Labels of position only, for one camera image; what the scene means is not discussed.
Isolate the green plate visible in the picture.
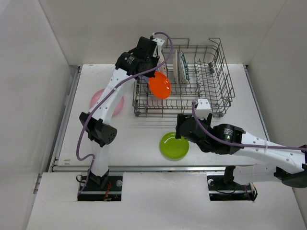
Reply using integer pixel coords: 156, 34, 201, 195
159, 132, 189, 161

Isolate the plain white plate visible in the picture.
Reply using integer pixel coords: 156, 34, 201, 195
172, 50, 179, 84

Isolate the white plate teal rim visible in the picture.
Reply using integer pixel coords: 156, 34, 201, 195
179, 50, 190, 84

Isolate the pink plate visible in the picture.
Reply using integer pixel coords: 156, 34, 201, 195
89, 88, 124, 117

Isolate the white plate orange sunburst pattern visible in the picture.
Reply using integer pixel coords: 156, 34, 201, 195
156, 54, 167, 76

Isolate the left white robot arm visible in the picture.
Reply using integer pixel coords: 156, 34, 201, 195
76, 36, 165, 190

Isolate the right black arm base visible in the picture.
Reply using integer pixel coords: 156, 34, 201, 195
207, 166, 258, 202

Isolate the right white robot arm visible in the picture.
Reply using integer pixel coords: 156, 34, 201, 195
176, 114, 307, 189

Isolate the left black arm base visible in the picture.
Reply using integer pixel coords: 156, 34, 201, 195
76, 174, 123, 202

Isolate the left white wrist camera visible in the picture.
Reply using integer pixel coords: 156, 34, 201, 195
150, 36, 165, 58

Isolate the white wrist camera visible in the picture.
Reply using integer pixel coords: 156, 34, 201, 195
195, 99, 211, 119
150, 36, 165, 58

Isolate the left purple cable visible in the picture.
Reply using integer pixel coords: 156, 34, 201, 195
76, 31, 174, 194

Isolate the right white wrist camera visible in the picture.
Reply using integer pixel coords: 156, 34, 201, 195
195, 99, 211, 119

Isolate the grey wire dish rack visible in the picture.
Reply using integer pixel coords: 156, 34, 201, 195
132, 38, 235, 118

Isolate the silver metal rail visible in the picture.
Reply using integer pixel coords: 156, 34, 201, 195
49, 165, 225, 172

